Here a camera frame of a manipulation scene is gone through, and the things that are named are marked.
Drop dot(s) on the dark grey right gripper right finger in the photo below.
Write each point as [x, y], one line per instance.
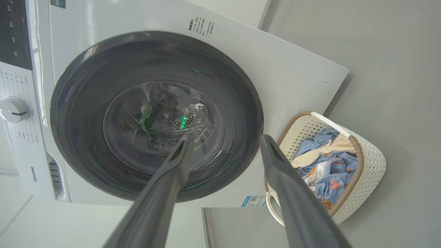
[299, 206]

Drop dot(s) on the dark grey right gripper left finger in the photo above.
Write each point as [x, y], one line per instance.
[155, 199]

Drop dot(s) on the blue cartoon print garment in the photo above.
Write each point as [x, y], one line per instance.
[332, 184]

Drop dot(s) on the blue garment with cream trim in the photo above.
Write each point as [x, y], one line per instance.
[330, 148]

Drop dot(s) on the white washing machine body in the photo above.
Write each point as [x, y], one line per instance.
[275, 69]

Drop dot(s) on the washing machine glass door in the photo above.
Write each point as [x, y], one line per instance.
[86, 103]

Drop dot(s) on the blue energy label sticker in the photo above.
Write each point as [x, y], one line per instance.
[254, 201]

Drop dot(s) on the cream perforated laundry basket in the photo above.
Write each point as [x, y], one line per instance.
[368, 172]

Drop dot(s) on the white washing machine dial knob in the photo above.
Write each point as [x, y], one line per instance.
[13, 109]

